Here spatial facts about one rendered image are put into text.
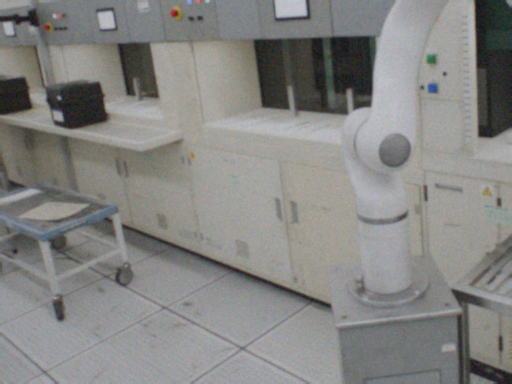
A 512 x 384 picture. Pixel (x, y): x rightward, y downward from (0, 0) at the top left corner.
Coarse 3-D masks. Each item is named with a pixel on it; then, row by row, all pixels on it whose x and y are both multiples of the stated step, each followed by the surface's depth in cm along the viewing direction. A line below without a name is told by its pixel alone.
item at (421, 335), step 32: (416, 256) 148; (448, 288) 131; (352, 320) 122; (384, 320) 121; (416, 320) 122; (448, 320) 123; (352, 352) 123; (384, 352) 124; (416, 352) 124; (448, 352) 125
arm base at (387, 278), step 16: (368, 224) 125; (400, 224) 125; (368, 240) 127; (384, 240) 125; (400, 240) 126; (368, 256) 128; (384, 256) 126; (400, 256) 127; (368, 272) 129; (384, 272) 127; (400, 272) 128; (416, 272) 137; (352, 288) 133; (368, 288) 131; (384, 288) 128; (400, 288) 129; (416, 288) 130; (368, 304) 127; (384, 304) 125; (400, 304) 125
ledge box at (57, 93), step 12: (60, 84) 341; (72, 84) 336; (84, 84) 337; (96, 84) 342; (48, 96) 344; (60, 96) 330; (72, 96) 332; (84, 96) 337; (96, 96) 342; (60, 108) 335; (72, 108) 333; (84, 108) 338; (96, 108) 344; (60, 120) 340; (72, 120) 334; (84, 120) 339; (96, 120) 345
